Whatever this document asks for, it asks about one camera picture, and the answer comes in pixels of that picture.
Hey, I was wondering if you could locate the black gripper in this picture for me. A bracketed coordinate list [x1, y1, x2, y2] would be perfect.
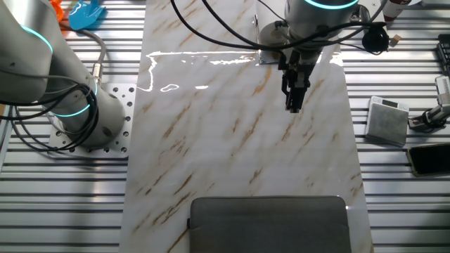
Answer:
[281, 48, 319, 114]

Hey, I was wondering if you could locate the white toilet paper roll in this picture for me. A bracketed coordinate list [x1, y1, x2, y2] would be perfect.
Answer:
[259, 21, 293, 48]

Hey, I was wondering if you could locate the grey fabric pad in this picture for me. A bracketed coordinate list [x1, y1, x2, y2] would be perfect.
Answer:
[188, 195, 352, 253]

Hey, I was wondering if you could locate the red and white can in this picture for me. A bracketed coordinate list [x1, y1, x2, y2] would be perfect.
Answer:
[381, 0, 412, 26]

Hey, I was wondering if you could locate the black smartphone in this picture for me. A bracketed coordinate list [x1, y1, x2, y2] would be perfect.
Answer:
[406, 142, 450, 178]

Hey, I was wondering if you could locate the black keyboard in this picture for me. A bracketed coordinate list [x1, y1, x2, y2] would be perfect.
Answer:
[437, 34, 450, 77]

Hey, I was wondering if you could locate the blue toy shovel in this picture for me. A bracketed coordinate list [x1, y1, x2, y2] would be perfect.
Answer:
[68, 0, 106, 31]

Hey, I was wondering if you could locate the orange toy shovel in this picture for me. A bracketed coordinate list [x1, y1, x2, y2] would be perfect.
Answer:
[49, 0, 66, 22]

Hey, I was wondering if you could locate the black round wrist camera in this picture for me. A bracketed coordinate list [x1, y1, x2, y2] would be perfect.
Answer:
[361, 26, 390, 56]

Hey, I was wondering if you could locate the long gripper cable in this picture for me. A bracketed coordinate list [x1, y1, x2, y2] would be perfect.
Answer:
[170, 0, 387, 53]

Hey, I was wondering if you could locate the silver camera mount clamp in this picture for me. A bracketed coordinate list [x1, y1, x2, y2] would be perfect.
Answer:
[407, 103, 450, 134]

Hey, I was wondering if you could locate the silver depth camera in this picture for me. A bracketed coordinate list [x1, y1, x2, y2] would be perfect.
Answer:
[435, 74, 450, 106]

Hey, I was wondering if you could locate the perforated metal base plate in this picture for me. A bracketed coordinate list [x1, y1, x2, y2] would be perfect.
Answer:
[47, 83, 137, 160]

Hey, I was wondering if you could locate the grey base power cable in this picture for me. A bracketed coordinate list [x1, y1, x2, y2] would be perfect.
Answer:
[59, 24, 108, 87]

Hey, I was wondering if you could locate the black cable bundle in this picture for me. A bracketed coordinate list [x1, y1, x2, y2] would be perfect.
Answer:
[0, 83, 101, 154]

